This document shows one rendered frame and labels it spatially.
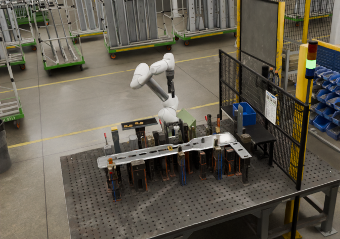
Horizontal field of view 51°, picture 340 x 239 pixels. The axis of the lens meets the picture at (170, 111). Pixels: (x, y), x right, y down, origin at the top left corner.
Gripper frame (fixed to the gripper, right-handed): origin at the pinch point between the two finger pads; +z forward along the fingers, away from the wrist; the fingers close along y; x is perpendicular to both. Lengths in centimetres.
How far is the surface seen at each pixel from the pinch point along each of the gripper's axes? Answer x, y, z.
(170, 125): -4.6, 7.2, 30.4
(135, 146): -43, 13, 43
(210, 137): 33, 20, 46
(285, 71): 209, -132, 49
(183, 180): -5, 46, 71
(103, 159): -76, 21, 46
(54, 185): -144, -103, 146
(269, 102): 90, 33, 11
